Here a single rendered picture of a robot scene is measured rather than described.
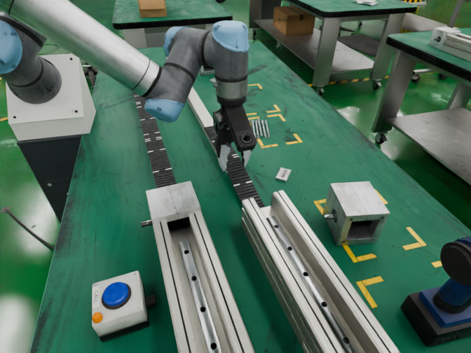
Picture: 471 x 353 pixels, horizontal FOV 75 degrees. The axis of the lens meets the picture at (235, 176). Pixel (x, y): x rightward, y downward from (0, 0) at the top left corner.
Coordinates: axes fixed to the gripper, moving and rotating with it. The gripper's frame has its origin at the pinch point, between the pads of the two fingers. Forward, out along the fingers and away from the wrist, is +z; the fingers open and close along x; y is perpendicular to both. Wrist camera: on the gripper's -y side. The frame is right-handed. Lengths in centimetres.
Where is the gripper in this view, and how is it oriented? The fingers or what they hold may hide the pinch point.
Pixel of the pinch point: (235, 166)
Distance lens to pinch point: 83.3
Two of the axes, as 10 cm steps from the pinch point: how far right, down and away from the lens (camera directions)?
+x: -9.4, 2.1, -2.6
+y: -3.4, -6.0, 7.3
